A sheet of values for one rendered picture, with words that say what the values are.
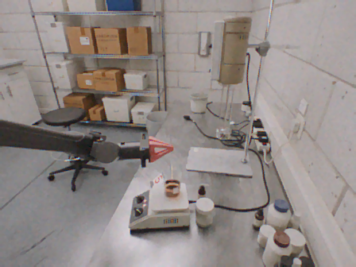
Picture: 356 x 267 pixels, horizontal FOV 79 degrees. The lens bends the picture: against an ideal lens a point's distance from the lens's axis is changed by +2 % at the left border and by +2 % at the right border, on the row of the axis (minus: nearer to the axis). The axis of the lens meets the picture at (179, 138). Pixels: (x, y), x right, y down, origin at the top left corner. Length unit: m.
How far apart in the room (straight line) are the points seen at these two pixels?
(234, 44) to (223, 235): 0.64
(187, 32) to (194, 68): 0.43
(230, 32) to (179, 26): 2.12
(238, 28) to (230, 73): 0.15
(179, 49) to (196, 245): 2.53
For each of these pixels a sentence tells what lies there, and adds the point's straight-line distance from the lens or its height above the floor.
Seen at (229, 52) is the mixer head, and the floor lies 1.25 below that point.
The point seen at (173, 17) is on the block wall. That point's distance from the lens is 2.94.
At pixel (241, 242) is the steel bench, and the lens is 0.76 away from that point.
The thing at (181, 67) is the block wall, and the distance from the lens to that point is 2.98.
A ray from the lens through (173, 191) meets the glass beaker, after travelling 0.71.
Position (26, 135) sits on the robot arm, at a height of 1.16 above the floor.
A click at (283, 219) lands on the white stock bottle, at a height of 0.83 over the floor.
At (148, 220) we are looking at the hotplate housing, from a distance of 0.73.
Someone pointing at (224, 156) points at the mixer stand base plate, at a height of 0.76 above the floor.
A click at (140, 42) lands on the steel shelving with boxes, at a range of 2.69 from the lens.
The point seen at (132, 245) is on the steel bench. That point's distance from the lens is 0.75.
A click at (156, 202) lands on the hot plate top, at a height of 0.84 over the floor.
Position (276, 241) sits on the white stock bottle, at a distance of 0.66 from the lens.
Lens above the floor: 1.36
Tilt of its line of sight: 29 degrees down
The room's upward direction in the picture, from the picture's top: straight up
